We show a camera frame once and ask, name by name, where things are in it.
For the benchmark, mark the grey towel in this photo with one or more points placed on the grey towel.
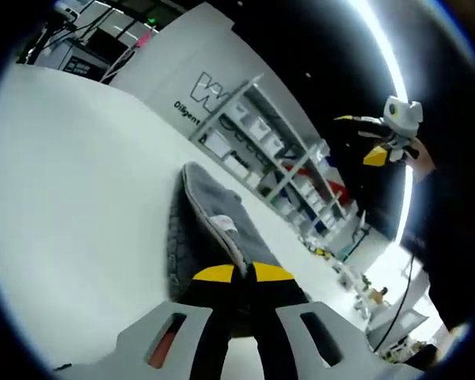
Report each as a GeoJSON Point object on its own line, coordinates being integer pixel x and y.
{"type": "Point", "coordinates": [221, 202]}

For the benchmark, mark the person's right hand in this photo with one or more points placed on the person's right hand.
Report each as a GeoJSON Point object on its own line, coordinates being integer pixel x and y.
{"type": "Point", "coordinates": [423, 162]}

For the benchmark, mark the long ceiling light strip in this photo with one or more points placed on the long ceiling light strip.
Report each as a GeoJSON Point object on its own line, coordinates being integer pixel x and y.
{"type": "Point", "coordinates": [394, 59]}

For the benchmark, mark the black stand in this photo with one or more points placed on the black stand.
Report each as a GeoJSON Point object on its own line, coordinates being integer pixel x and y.
{"type": "Point", "coordinates": [356, 237]}

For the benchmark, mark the rows of white storage bins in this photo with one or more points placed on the rows of white storage bins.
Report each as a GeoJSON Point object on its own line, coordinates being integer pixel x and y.
{"type": "Point", "coordinates": [259, 127]}

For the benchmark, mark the pile of yellow black tools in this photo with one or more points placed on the pile of yellow black tools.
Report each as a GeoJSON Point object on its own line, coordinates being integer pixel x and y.
{"type": "Point", "coordinates": [320, 252]}

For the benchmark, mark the grey metal shelf unit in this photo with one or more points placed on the grey metal shelf unit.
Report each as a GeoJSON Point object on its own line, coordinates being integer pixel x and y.
{"type": "Point", "coordinates": [225, 107]}

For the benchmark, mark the pink cloth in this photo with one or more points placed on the pink cloth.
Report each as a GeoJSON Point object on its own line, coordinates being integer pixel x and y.
{"type": "Point", "coordinates": [143, 39]}

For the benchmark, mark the grey machine cabinet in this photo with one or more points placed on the grey machine cabinet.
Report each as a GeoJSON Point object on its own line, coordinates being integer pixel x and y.
{"type": "Point", "coordinates": [75, 61]}

